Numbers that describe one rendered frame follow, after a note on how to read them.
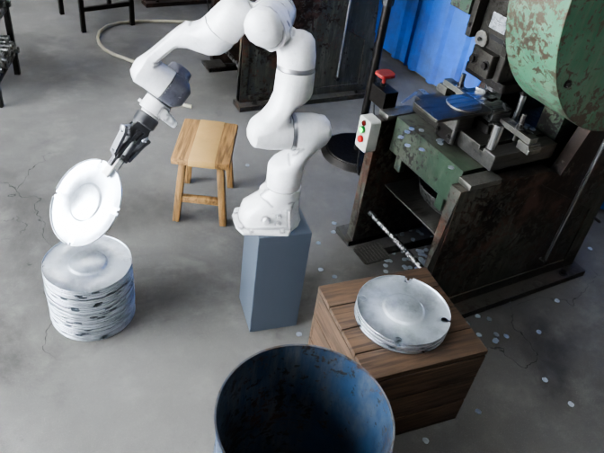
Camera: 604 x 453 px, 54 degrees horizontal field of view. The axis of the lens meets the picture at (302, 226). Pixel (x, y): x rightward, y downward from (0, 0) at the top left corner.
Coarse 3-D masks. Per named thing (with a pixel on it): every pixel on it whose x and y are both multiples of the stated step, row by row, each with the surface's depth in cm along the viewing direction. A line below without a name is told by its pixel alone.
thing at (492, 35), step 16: (496, 0) 192; (496, 16) 193; (480, 32) 199; (496, 32) 194; (480, 48) 199; (496, 48) 196; (480, 64) 199; (496, 64) 197; (496, 80) 199; (512, 80) 202
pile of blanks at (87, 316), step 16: (128, 272) 201; (48, 288) 196; (112, 288) 196; (128, 288) 204; (48, 304) 205; (64, 304) 195; (80, 304) 194; (96, 304) 196; (112, 304) 200; (128, 304) 209; (64, 320) 201; (80, 320) 199; (96, 320) 200; (112, 320) 205; (128, 320) 213; (80, 336) 204; (96, 336) 205
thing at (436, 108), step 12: (444, 96) 212; (456, 96) 212; (468, 96) 214; (420, 108) 203; (432, 108) 203; (444, 108) 204; (456, 108) 204; (468, 108) 205; (480, 108) 207; (444, 120) 198; (456, 120) 206; (468, 120) 208; (444, 132) 212; (456, 132) 208
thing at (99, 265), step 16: (96, 240) 211; (112, 240) 212; (48, 256) 202; (64, 256) 203; (80, 256) 203; (96, 256) 204; (112, 256) 206; (128, 256) 207; (48, 272) 196; (64, 272) 197; (80, 272) 197; (96, 272) 199; (112, 272) 200; (64, 288) 192; (80, 288) 193; (96, 288) 194
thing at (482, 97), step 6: (474, 96) 215; (480, 96) 215; (486, 96) 216; (492, 96) 217; (486, 102) 212; (492, 102) 212; (498, 102) 213; (492, 108) 209; (498, 108) 210; (510, 108) 211; (492, 114) 208; (498, 114) 209; (504, 114) 211; (510, 114) 212; (492, 120) 210; (498, 120) 211
